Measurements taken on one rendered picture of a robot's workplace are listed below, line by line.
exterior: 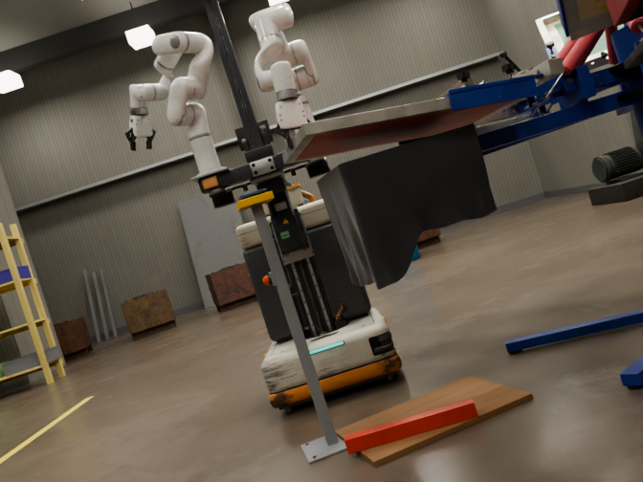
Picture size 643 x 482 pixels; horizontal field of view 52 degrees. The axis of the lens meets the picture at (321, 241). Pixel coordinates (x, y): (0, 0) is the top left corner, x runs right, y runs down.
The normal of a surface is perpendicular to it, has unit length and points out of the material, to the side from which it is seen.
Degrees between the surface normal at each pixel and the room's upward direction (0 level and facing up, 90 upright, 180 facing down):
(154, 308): 90
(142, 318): 90
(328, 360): 90
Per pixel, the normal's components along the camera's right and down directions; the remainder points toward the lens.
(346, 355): -0.01, 0.02
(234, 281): 0.25, -0.07
